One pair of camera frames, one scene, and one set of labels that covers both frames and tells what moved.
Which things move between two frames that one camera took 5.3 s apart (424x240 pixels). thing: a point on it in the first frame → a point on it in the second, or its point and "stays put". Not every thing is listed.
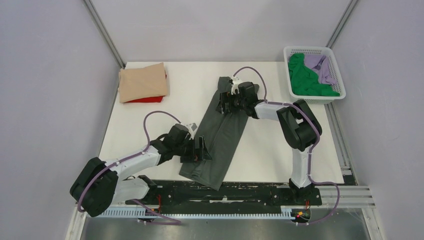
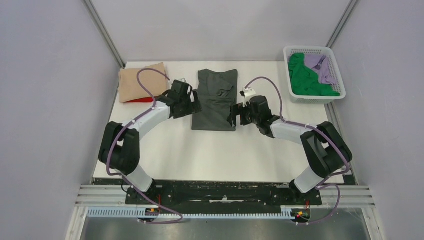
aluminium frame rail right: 341,23 stays put
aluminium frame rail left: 106,33 stays put
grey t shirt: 222,134 → 217,91
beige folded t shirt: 141,82 stays put
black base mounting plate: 177,194 stays put
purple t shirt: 319,64 stays put
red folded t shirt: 158,99 stays put
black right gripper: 227,97 → 236,110
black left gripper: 196,154 → 194,107
